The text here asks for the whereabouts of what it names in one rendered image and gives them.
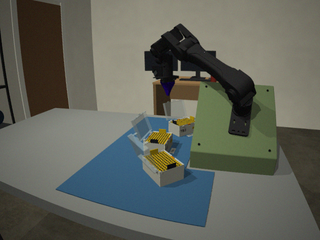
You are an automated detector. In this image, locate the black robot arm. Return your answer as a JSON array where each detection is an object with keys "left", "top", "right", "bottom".
[{"left": 150, "top": 23, "right": 256, "bottom": 137}]

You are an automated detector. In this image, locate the blue flat mat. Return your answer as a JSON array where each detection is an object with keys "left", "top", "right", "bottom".
[{"left": 56, "top": 127, "right": 215, "bottom": 227}]

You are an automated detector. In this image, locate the yellow pipette tip rack insert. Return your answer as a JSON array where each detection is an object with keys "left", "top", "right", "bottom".
[
  {"left": 150, "top": 148, "right": 182, "bottom": 172},
  {"left": 171, "top": 116, "right": 195, "bottom": 126},
  {"left": 146, "top": 129, "right": 171, "bottom": 144}
]

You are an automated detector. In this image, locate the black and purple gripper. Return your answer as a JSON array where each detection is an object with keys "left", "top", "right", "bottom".
[{"left": 155, "top": 65, "right": 179, "bottom": 96}]

